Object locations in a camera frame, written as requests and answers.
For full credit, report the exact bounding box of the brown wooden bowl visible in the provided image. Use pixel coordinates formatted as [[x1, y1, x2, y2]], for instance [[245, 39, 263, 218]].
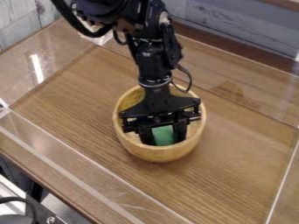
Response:
[[112, 86, 207, 163]]

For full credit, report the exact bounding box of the black metal table bracket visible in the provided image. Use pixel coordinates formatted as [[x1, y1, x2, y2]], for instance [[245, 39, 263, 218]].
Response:
[[26, 194, 67, 224]]

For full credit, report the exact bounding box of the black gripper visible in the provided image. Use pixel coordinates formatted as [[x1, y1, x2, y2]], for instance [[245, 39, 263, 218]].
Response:
[[119, 86, 202, 145]]

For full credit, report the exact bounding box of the green rectangular block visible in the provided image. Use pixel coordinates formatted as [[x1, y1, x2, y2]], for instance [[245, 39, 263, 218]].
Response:
[[153, 126, 175, 146]]

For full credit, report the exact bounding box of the clear acrylic corner bracket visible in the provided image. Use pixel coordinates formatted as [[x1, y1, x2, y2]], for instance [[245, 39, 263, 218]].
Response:
[[76, 20, 115, 46]]

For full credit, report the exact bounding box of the black cable bottom left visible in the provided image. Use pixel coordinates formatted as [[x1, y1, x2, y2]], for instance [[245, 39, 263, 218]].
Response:
[[0, 196, 42, 224]]

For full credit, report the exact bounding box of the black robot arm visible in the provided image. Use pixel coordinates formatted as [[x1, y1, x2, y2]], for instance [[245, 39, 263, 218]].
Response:
[[51, 0, 202, 146]]

